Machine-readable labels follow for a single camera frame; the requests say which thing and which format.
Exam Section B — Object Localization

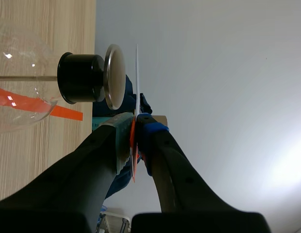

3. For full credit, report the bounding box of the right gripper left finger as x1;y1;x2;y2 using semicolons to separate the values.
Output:
0;112;136;233

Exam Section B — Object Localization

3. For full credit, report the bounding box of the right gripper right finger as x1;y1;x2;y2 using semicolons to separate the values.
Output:
132;113;273;233

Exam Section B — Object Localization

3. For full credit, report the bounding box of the grey metal plate orange handle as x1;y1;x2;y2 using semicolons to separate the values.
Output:
129;44;143;183

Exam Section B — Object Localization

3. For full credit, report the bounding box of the clear glass flask black stopper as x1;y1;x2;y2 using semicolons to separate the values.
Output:
0;23;129;134

